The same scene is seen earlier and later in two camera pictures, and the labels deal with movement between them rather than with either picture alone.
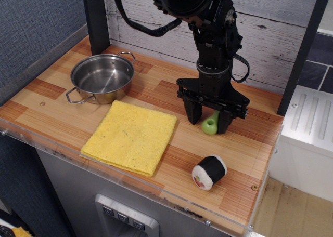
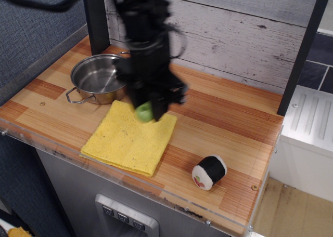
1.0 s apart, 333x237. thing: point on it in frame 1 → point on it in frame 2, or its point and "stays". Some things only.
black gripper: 213,88 → 148,69
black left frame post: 94,8 stays
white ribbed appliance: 303,158 stays
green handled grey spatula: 209,125 → 144,113
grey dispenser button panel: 119,220 stays
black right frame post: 311,29 stays
